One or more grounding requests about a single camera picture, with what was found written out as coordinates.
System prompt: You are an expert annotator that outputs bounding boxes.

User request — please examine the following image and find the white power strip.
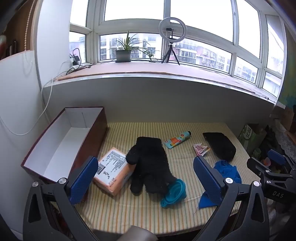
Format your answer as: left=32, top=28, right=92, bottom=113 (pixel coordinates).
left=69, top=62, right=90, bottom=71

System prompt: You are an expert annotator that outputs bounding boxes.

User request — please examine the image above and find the wooden shelf cabinet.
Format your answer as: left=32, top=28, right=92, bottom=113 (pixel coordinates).
left=0, top=0, right=35, bottom=61

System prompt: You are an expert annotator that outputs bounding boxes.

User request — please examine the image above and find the striped table mat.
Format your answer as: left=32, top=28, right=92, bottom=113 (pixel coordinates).
left=76, top=122, right=259, bottom=235

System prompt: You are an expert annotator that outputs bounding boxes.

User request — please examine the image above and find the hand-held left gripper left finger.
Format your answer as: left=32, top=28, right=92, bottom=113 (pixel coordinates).
left=23, top=156, right=104, bottom=241

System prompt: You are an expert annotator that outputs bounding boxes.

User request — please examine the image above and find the orange tissue pack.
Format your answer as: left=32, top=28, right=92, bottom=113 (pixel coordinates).
left=92, top=147, right=136, bottom=197

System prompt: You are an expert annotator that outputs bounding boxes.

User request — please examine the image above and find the white window frame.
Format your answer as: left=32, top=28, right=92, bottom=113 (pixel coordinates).
left=69, top=0, right=287, bottom=93

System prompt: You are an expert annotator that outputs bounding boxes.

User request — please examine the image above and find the grey chair back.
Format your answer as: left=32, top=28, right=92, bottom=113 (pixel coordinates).
left=116, top=225, right=158, bottom=241

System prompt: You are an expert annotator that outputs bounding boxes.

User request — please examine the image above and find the white board panel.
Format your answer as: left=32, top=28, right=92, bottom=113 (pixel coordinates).
left=0, top=50, right=53, bottom=232

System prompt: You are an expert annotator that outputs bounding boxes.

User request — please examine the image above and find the green cardboard box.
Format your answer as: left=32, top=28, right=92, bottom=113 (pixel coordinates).
left=238, top=124, right=266, bottom=151

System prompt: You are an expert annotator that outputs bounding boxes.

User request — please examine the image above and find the black cable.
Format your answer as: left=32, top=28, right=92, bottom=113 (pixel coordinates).
left=69, top=47, right=93, bottom=70

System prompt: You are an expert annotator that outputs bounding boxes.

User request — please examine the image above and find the blue cloth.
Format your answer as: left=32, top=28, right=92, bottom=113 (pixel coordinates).
left=198, top=160, right=242, bottom=209

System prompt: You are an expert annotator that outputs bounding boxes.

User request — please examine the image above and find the dark red cardboard box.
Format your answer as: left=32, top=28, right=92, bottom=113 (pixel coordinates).
left=21, top=106, right=108, bottom=186

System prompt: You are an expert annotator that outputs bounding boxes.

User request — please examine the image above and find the potted green plant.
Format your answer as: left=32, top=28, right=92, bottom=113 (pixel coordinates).
left=107, top=31, right=160, bottom=63

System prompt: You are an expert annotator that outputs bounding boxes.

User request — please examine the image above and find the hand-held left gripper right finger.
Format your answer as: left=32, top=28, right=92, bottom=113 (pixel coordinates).
left=193, top=156, right=271, bottom=241

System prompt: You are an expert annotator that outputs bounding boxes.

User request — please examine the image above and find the small pink white sachet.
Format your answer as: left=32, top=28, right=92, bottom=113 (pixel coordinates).
left=193, top=143, right=211, bottom=156

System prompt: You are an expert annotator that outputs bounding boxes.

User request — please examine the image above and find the wall poster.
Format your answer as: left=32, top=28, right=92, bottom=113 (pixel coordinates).
left=277, top=58, right=296, bottom=109

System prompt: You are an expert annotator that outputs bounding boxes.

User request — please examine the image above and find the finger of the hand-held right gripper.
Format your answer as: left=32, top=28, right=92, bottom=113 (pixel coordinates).
left=246, top=158, right=275, bottom=183
left=268, top=149, right=296, bottom=173

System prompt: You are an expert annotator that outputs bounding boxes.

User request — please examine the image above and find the white bead cord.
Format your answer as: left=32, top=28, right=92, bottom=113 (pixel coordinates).
left=23, top=0, right=37, bottom=77

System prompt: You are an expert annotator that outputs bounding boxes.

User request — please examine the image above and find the black knit glove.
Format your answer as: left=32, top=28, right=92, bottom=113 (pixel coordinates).
left=125, top=137, right=177, bottom=195

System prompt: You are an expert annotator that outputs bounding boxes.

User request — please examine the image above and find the ring light on tripod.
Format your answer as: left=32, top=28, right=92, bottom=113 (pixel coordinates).
left=158, top=17, right=188, bottom=66

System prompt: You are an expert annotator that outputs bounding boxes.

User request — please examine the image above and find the long white cable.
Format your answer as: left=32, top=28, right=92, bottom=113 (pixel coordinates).
left=0, top=60, right=74, bottom=136

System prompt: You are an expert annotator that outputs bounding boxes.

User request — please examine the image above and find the black pouch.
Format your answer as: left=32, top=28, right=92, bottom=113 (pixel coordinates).
left=203, top=132, right=237, bottom=162

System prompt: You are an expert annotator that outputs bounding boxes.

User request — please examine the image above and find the colourful printed tube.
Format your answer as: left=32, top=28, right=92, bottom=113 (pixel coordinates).
left=164, top=131, right=192, bottom=149

